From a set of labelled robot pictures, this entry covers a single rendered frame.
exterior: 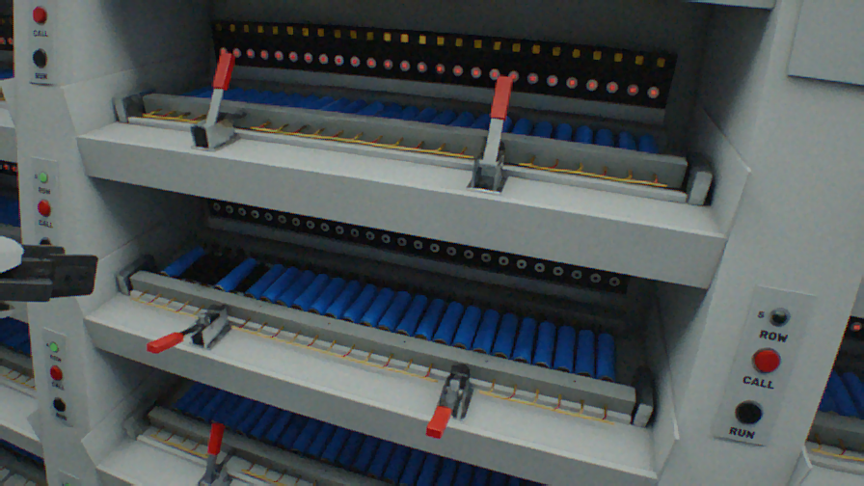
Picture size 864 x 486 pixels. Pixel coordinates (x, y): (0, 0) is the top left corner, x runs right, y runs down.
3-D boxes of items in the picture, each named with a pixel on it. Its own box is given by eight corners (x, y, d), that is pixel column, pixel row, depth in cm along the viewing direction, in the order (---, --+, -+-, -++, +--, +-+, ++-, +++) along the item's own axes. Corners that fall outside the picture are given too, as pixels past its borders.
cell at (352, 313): (378, 297, 57) (355, 332, 51) (364, 294, 57) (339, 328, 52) (378, 284, 56) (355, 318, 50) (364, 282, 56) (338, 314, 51)
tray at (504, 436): (644, 509, 40) (679, 439, 35) (94, 347, 54) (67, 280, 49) (634, 356, 56) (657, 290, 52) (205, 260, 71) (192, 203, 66)
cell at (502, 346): (517, 328, 53) (507, 368, 48) (500, 324, 53) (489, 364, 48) (519, 314, 52) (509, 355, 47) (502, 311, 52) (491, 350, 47)
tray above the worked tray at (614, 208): (708, 289, 35) (776, 107, 28) (87, 175, 49) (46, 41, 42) (673, 187, 52) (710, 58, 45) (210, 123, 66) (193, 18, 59)
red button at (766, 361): (775, 374, 33) (782, 354, 33) (753, 369, 33) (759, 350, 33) (770, 368, 34) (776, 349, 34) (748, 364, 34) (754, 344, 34)
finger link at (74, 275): (37, 261, 29) (121, 261, 36) (6, 253, 30) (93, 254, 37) (30, 310, 29) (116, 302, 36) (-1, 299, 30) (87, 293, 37)
